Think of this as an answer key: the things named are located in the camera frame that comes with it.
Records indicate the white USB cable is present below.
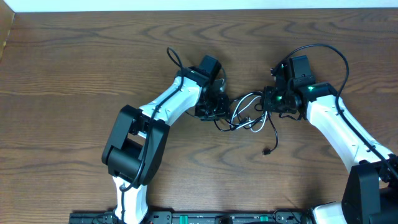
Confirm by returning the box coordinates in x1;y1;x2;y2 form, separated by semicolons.
229;92;269;134

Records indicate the black USB cable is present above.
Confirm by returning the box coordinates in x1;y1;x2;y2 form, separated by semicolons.
213;90;279;156

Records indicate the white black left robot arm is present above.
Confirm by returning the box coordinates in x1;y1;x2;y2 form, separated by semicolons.
101;55;229;223

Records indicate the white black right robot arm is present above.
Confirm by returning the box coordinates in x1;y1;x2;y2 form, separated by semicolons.
261;55;397;223

